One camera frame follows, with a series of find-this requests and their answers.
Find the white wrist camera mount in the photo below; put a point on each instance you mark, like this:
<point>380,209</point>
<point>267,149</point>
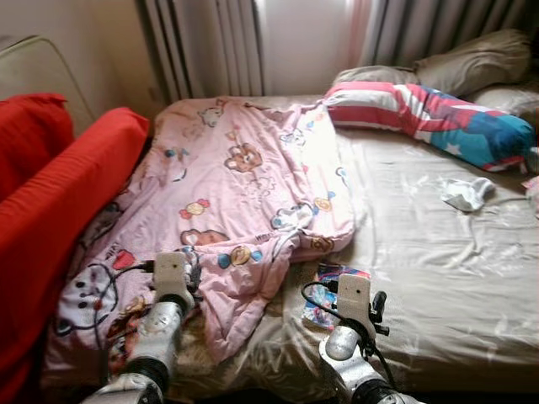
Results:
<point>354,301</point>
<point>172,276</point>

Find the beige floral bed sheet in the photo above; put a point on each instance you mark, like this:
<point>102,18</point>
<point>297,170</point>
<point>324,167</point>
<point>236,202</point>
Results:
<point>446,278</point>

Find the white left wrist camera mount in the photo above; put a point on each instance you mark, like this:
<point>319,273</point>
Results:
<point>172,276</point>

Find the red white blue bolster pillow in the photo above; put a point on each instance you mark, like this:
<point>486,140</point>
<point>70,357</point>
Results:
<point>429,122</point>

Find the colourful picture book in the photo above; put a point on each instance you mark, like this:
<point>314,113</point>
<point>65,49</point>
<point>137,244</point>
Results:
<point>320,307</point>

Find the grey white striped pillow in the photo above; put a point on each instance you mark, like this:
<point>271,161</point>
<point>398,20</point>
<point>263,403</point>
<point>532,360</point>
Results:
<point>534,160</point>

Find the pink cartoon print quilt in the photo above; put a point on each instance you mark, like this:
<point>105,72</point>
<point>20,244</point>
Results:
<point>227,194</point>

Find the white crumpled sock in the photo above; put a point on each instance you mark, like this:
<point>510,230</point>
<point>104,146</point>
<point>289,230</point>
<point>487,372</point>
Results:
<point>466,195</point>

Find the beige upright mattress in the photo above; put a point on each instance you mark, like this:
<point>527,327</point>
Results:
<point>42,76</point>

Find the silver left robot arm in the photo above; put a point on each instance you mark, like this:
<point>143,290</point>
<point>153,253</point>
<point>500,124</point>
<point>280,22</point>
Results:
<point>156,337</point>

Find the red fabric cushion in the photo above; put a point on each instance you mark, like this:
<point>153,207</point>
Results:
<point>59,219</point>
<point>29,135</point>

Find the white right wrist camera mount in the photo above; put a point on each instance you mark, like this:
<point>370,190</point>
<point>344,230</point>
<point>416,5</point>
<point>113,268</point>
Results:
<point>354,301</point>

